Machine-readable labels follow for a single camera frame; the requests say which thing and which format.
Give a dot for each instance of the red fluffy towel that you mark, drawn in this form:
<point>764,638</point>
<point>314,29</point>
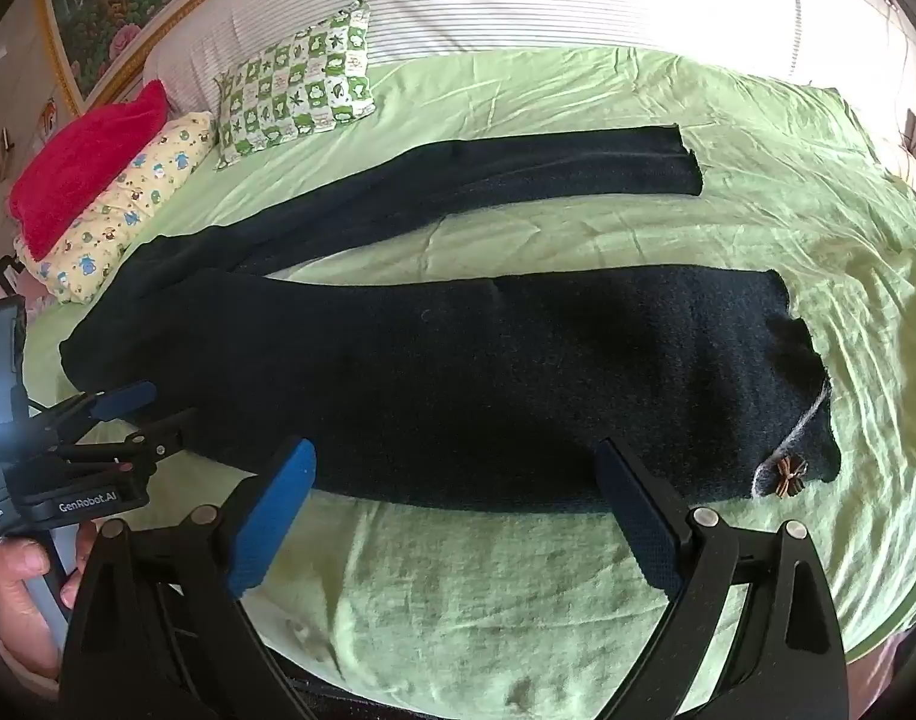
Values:
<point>83,165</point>

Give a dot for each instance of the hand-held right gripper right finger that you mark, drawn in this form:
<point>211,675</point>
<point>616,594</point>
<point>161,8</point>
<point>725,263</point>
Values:
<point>642,521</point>

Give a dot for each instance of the green bed sheet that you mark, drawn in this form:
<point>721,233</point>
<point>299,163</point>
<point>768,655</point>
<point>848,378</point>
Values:
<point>728,225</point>

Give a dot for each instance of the green frog print pillow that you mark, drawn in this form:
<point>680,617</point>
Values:
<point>297,86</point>

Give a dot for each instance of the framed landscape painting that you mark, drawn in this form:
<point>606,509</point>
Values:
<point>120,7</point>

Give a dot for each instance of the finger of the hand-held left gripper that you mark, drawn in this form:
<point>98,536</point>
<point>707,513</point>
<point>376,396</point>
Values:
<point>154,441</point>
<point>124,399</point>

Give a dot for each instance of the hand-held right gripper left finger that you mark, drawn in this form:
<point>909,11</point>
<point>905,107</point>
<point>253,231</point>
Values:
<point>272,517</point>

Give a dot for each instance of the yellow cartoon print pillow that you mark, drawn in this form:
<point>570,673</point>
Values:
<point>124,210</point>

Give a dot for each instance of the black pants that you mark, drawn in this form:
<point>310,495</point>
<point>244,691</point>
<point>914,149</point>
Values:
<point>465,360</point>

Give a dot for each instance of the person's left hand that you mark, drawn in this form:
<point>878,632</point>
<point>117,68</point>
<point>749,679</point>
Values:
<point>19,607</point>

